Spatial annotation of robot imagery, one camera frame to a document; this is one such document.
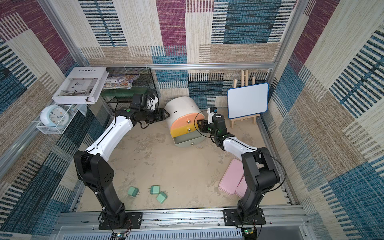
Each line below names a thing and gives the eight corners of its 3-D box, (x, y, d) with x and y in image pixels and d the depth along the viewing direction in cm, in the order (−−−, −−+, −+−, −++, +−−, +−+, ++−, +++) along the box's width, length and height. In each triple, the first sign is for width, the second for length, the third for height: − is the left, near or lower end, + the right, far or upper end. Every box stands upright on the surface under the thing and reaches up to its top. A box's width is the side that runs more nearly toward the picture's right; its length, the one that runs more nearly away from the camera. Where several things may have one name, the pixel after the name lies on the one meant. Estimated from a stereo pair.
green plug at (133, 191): (128, 196, 83) (126, 195, 81) (130, 188, 85) (128, 187, 83) (138, 196, 83) (137, 195, 81) (140, 188, 85) (139, 187, 83)
